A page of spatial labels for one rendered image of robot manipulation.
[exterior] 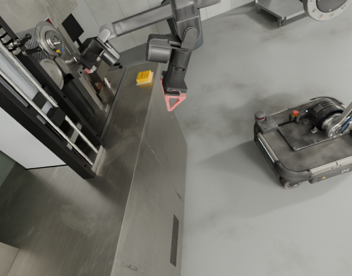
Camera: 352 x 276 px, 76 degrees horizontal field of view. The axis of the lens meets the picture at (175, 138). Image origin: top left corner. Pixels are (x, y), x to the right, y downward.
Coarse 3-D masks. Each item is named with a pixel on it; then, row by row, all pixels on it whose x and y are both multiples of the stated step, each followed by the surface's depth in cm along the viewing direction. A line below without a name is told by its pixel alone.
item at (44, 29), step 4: (44, 28) 85; (48, 28) 87; (52, 28) 89; (40, 32) 84; (44, 32) 85; (40, 36) 84; (44, 36) 85; (44, 40) 85; (44, 44) 85; (48, 48) 86; (52, 52) 88; (56, 52) 90; (60, 52) 92
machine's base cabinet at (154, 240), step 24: (168, 120) 140; (168, 144) 134; (144, 168) 96; (168, 168) 128; (144, 192) 93; (168, 192) 123; (144, 216) 90; (168, 216) 118; (144, 240) 87; (168, 240) 114; (120, 264) 70; (144, 264) 85; (168, 264) 109
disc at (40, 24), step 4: (40, 24) 84; (44, 24) 86; (48, 24) 88; (36, 28) 82; (40, 28) 84; (36, 32) 82; (36, 36) 82; (60, 36) 94; (40, 40) 83; (40, 44) 83; (64, 44) 96; (44, 48) 85; (64, 48) 95; (44, 52) 85; (48, 52) 87; (48, 56) 87; (52, 56) 88; (56, 56) 90
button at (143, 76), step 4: (140, 72) 119; (144, 72) 118; (148, 72) 117; (140, 76) 117; (144, 76) 116; (148, 76) 115; (136, 80) 116; (140, 80) 116; (144, 80) 116; (148, 80) 115
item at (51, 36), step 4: (48, 32) 85; (52, 32) 87; (56, 32) 89; (48, 36) 85; (52, 36) 87; (56, 36) 89; (48, 40) 85; (52, 40) 87; (56, 40) 89; (60, 40) 91; (48, 44) 86; (52, 44) 86; (60, 44) 91; (52, 48) 88; (56, 48) 88; (60, 48) 90
